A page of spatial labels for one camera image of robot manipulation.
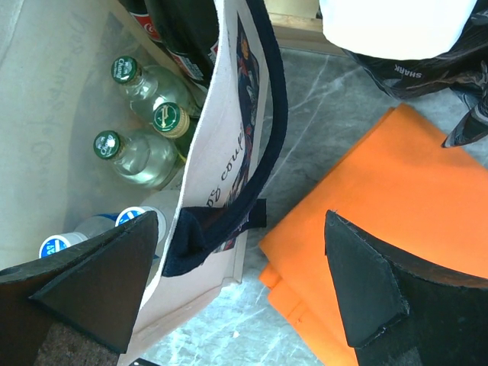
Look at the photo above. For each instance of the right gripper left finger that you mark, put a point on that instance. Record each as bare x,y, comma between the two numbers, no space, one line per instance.
78,306

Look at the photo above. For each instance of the front clear chang bottle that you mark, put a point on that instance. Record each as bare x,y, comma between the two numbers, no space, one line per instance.
140,157

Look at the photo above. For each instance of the dark shark print garment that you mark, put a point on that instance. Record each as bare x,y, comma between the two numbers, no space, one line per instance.
463,69

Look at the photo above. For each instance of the beige canvas tote bag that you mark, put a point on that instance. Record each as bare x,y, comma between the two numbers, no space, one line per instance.
57,95

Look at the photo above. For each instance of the folded orange cloth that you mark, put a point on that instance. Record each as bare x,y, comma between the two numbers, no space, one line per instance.
397,183

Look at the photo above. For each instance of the clear chang bottle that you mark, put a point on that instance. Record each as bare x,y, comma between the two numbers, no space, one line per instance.
140,157
146,87

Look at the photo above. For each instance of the coca-cola glass bottle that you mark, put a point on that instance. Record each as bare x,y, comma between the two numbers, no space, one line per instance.
190,32
138,11

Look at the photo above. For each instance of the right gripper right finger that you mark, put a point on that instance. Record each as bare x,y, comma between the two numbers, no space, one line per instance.
398,308

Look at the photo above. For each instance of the left blue-cap plastic bottle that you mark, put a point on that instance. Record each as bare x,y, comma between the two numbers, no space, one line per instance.
87,229

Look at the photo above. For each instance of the rear clear chang bottle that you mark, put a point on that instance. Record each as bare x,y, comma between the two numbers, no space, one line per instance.
146,87

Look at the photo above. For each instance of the dark green glass bottle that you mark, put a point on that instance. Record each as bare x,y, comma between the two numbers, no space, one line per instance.
174,123

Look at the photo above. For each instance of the white pleated garment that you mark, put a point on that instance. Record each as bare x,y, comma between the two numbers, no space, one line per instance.
395,29

